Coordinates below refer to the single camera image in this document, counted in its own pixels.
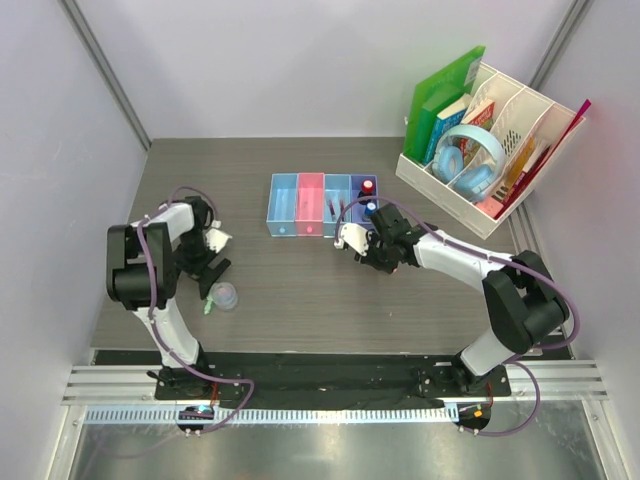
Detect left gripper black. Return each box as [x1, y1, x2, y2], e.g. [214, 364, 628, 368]
[174, 230, 231, 298]

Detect blue small object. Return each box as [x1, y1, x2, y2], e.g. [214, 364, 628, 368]
[364, 202, 377, 217]

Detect purple plastic bin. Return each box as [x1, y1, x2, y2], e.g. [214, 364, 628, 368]
[350, 174, 378, 225]

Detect clear paperclip jar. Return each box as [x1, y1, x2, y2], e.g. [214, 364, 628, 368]
[208, 282, 238, 311]

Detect green mini highlighter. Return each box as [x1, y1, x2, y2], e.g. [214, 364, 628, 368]
[203, 296, 214, 315]

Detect red black stamp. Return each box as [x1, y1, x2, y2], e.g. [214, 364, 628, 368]
[357, 178, 376, 204]

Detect light blue bin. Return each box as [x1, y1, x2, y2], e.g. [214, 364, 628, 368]
[323, 174, 351, 238]
[266, 173, 299, 237]

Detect pink plastic bin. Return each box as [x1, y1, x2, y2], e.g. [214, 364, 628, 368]
[295, 172, 324, 237]

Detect light blue front bin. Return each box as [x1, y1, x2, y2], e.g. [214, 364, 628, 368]
[266, 173, 299, 237]

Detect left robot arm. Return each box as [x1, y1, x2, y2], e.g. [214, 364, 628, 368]
[106, 192, 231, 400]

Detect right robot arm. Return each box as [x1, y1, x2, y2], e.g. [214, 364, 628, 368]
[334, 203, 570, 395]

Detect pink eraser block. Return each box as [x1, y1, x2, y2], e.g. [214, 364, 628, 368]
[475, 197, 504, 219]

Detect blue headphones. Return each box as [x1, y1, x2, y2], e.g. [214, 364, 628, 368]
[430, 124, 507, 203]

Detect blue spine book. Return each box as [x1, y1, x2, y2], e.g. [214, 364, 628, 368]
[422, 93, 472, 165]

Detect red transparent folder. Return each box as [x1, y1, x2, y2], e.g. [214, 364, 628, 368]
[499, 99, 592, 217]

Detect green plastic folder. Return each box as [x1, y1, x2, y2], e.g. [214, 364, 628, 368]
[403, 45, 486, 163]

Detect yellow booklet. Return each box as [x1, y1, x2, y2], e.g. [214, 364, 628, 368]
[504, 136, 535, 189]

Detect red cover book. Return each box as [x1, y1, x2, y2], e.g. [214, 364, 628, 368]
[458, 99, 495, 166]

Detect white desk file organizer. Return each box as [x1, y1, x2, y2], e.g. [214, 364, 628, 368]
[396, 60, 583, 239]

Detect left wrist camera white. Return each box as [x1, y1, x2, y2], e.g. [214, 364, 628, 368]
[205, 227, 233, 254]

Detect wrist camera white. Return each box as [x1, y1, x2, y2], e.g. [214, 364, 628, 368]
[205, 227, 233, 254]
[333, 222, 369, 257]

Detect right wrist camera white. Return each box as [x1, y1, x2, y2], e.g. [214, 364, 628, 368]
[333, 222, 369, 257]

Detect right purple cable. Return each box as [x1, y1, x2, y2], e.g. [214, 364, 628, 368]
[333, 195, 581, 438]

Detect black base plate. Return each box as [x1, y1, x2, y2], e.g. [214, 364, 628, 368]
[147, 353, 511, 411]

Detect white slotted cable duct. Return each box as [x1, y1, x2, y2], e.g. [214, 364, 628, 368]
[84, 404, 459, 426]

